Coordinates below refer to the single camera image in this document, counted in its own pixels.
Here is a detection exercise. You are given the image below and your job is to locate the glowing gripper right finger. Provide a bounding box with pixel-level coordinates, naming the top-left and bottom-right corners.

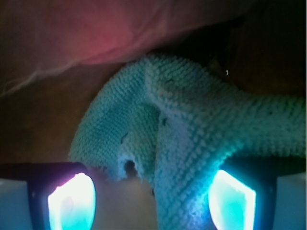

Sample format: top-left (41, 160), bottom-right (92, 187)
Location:
top-left (208, 157), bottom-right (307, 230)

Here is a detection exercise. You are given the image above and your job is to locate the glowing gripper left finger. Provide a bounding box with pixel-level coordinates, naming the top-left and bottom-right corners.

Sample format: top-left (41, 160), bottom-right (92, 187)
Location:
top-left (0, 162), bottom-right (96, 230)

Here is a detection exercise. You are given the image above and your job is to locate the blue terry cloth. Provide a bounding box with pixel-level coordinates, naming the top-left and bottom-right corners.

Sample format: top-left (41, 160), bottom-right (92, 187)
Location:
top-left (69, 54), bottom-right (307, 230)

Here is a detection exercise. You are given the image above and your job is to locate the brown paper bag tray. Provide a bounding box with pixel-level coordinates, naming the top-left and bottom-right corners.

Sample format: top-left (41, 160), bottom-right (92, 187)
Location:
top-left (0, 0), bottom-right (307, 163)

